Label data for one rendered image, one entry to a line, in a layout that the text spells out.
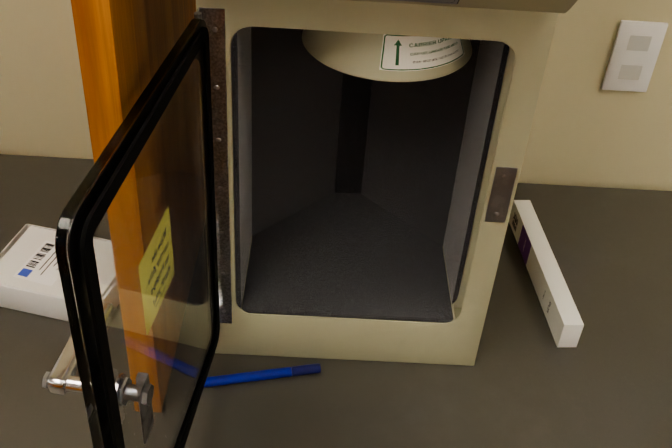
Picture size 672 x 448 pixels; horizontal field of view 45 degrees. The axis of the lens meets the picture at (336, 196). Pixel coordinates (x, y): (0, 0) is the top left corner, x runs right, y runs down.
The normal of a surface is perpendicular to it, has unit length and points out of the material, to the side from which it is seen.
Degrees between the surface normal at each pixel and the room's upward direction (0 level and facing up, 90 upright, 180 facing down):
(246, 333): 90
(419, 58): 66
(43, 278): 0
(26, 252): 0
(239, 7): 90
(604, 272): 0
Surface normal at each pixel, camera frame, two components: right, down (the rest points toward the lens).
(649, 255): 0.06, -0.80
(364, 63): -0.29, 0.18
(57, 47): -0.01, 0.59
